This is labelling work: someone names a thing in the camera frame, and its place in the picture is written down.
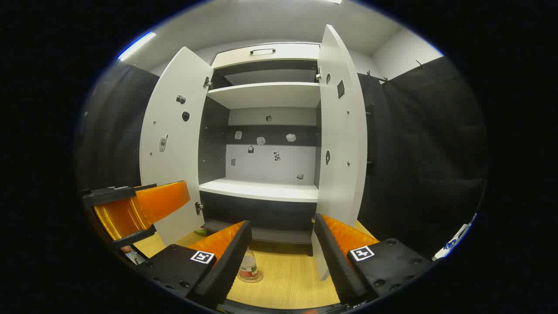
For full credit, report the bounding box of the round beige coaster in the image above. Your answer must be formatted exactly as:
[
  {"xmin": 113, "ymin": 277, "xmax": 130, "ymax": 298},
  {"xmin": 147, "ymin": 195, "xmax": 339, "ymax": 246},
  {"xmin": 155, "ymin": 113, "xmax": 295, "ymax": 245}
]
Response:
[{"xmin": 237, "ymin": 270, "xmax": 264, "ymax": 283}]

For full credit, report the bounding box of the white cabinet shelf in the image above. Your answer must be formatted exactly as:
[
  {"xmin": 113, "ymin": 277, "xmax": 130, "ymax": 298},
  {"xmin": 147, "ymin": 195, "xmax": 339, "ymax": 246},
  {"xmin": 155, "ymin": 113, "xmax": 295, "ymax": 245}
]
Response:
[
  {"xmin": 207, "ymin": 82, "xmax": 322, "ymax": 109},
  {"xmin": 199, "ymin": 177, "xmax": 320, "ymax": 203}
]

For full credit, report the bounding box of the clear red-label water bottle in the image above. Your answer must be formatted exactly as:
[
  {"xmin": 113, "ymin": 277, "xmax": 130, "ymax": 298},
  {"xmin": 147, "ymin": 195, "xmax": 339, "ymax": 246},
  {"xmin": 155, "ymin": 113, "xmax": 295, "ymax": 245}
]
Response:
[{"xmin": 238, "ymin": 246, "xmax": 259, "ymax": 280}]

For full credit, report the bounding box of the white cabinet flap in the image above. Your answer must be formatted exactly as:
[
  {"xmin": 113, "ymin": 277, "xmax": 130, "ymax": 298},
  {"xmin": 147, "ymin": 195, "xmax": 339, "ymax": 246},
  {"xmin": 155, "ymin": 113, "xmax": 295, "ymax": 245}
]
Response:
[{"xmin": 211, "ymin": 42, "xmax": 322, "ymax": 69}]

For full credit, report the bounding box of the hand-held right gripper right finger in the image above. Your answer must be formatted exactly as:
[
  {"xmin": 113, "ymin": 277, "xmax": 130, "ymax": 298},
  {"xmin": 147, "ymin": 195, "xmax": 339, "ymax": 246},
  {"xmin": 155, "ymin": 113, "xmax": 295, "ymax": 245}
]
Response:
[{"xmin": 314, "ymin": 213, "xmax": 433, "ymax": 307}]

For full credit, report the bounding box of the black backdrop cloth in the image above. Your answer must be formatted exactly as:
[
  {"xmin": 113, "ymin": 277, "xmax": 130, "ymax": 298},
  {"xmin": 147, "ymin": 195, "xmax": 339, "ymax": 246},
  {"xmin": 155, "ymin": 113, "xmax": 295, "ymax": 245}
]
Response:
[{"xmin": 76, "ymin": 56, "xmax": 488, "ymax": 261}]

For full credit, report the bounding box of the dark cabinet bottom board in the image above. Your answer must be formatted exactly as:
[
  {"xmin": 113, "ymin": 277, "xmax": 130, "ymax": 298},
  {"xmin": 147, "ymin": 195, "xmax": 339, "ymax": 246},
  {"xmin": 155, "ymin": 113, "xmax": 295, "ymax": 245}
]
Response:
[{"xmin": 202, "ymin": 218, "xmax": 313, "ymax": 245}]

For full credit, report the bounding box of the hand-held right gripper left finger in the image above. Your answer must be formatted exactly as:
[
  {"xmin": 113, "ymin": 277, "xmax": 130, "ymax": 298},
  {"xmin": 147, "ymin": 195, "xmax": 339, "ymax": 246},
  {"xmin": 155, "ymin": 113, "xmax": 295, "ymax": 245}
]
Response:
[{"xmin": 134, "ymin": 220, "xmax": 253, "ymax": 309}]

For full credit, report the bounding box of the white cabinet door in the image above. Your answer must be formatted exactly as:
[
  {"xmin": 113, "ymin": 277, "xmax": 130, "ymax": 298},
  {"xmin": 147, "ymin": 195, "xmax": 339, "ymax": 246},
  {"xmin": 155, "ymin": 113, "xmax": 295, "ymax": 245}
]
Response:
[
  {"xmin": 139, "ymin": 47, "xmax": 215, "ymax": 246},
  {"xmin": 311, "ymin": 24, "xmax": 368, "ymax": 281}
]

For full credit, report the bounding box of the white and blue bundle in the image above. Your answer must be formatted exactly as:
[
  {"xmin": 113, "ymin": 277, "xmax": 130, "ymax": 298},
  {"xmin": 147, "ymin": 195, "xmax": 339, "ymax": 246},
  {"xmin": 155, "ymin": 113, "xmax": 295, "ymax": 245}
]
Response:
[{"xmin": 432, "ymin": 222, "xmax": 472, "ymax": 261}]

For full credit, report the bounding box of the white and grey cabinet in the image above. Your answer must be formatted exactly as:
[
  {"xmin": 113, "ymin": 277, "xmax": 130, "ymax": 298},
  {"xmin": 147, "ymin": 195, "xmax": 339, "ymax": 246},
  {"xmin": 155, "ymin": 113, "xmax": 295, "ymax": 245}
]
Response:
[{"xmin": 139, "ymin": 24, "xmax": 369, "ymax": 281}]

